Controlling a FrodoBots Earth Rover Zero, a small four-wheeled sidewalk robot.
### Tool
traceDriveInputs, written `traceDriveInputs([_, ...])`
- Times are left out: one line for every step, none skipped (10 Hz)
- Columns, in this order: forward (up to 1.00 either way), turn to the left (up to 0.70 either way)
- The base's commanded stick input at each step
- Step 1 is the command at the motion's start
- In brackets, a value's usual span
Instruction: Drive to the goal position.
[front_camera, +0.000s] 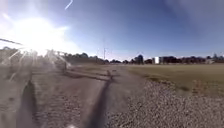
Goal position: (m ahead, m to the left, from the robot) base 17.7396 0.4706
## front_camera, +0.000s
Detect tall light pole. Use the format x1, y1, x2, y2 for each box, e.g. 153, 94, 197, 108
102, 47, 107, 61

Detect row of dark trees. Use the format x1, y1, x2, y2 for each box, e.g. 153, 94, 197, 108
0, 46, 224, 66

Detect grey gravel path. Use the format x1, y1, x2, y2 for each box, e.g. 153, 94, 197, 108
0, 64, 224, 128

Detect wire fence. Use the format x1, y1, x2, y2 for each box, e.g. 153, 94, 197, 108
0, 38, 73, 73

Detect white building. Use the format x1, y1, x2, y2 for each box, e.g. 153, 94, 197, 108
153, 56, 161, 65

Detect dry grass field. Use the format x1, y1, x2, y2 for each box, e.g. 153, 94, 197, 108
124, 62, 224, 98

